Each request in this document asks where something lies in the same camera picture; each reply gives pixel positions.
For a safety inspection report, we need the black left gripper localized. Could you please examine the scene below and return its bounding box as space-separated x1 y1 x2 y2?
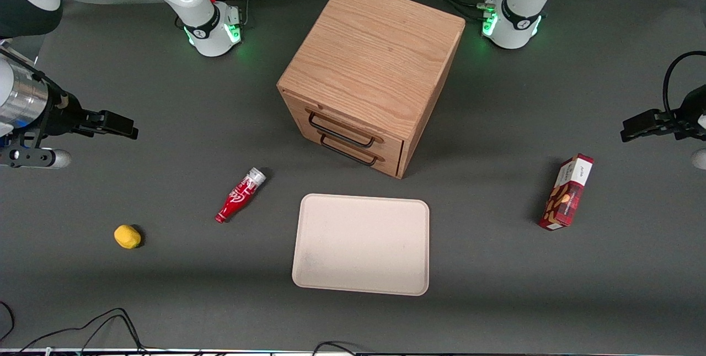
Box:
620 84 706 143

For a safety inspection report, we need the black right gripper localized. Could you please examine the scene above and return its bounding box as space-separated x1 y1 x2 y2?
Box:
38 72 139 140

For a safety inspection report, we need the red coke bottle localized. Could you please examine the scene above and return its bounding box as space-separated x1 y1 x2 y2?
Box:
215 167 267 224

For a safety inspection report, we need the beige rectangular tray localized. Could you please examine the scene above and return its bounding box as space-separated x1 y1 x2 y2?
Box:
291 193 430 296

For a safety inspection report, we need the red snack box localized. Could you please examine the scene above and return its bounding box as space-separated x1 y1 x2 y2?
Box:
538 153 595 231

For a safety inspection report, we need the yellow lemon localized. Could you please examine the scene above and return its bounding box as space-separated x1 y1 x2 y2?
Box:
114 225 142 250

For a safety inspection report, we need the wooden drawer cabinet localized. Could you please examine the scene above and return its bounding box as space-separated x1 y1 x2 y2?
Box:
276 0 466 180

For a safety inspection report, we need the black looped gripper cable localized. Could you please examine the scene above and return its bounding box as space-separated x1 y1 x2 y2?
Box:
662 51 706 122

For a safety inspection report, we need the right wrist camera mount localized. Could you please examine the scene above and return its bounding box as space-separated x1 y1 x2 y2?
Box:
0 145 72 170

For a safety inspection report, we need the black table edge cable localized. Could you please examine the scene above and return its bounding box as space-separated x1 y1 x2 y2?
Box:
0 301 15 342
17 307 145 353
80 315 166 354
312 341 362 356

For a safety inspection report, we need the black metal drawer handle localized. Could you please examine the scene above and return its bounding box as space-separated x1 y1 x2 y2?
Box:
320 134 380 167
308 111 376 149

